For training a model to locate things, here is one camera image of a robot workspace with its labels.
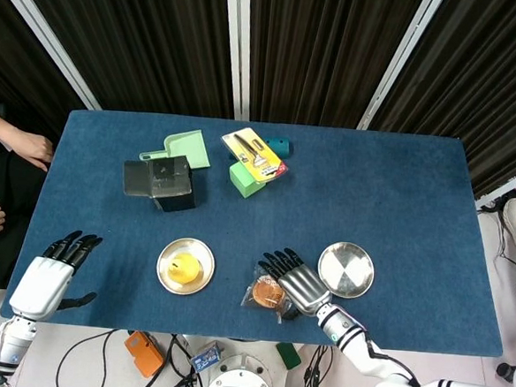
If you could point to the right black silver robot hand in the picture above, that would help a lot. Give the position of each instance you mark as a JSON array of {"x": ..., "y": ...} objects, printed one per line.
[{"x": 304, "y": 290}]

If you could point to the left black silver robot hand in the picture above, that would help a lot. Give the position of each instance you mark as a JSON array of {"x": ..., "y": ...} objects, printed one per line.
[{"x": 41, "y": 287}]

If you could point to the plastic brown mooncake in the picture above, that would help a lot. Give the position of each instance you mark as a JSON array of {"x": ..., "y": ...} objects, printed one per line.
[{"x": 266, "y": 293}]

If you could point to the yellow round food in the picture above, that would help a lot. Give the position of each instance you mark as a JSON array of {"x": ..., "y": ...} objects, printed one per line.
[{"x": 185, "y": 268}]

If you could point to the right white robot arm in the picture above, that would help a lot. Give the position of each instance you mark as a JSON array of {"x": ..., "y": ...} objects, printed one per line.
[{"x": 374, "y": 361}]

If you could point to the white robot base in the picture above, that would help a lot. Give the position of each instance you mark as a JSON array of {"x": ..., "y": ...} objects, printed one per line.
[{"x": 245, "y": 378}]

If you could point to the round steel plate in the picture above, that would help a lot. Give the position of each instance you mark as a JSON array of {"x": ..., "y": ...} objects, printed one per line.
[
  {"x": 345, "y": 270},
  {"x": 163, "y": 280}
]

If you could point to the black person clothing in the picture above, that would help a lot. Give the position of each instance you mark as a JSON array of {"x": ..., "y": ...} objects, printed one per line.
[{"x": 2, "y": 184}]

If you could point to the dark green block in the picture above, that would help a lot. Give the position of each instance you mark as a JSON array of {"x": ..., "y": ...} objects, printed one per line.
[{"x": 288, "y": 356}]

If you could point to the black pleated curtain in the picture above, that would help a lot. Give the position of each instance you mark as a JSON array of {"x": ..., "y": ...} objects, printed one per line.
[
  {"x": 483, "y": 76},
  {"x": 10, "y": 70},
  {"x": 140, "y": 39},
  {"x": 321, "y": 52}
]

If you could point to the blue table cloth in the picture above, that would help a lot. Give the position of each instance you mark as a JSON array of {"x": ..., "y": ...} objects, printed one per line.
[{"x": 372, "y": 201}]

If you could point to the blue white small box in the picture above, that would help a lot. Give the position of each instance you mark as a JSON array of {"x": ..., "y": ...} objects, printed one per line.
[{"x": 206, "y": 357}]

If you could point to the orange handheld device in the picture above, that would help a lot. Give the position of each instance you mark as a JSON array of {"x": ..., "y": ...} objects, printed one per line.
[{"x": 142, "y": 354}]

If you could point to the green foam cube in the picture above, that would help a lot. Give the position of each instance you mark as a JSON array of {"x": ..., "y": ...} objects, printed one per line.
[{"x": 243, "y": 179}]

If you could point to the open black cardboard box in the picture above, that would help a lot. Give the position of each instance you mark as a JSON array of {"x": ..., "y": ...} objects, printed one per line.
[{"x": 170, "y": 180}]

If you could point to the teal cylinder toy block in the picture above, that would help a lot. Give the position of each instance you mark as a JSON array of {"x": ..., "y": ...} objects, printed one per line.
[{"x": 281, "y": 146}]

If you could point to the razor on yellow blister card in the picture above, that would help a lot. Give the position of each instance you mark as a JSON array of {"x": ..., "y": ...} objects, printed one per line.
[{"x": 254, "y": 153}]

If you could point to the light green plastic dustpan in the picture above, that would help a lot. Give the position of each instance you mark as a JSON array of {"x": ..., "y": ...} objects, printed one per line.
[{"x": 190, "y": 146}]

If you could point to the black caster wheel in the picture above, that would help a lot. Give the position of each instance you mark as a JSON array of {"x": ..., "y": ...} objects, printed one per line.
[{"x": 507, "y": 371}]

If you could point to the white frame post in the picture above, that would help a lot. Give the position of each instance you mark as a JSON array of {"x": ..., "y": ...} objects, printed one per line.
[
  {"x": 238, "y": 46},
  {"x": 511, "y": 184},
  {"x": 400, "y": 62},
  {"x": 43, "y": 32}
]

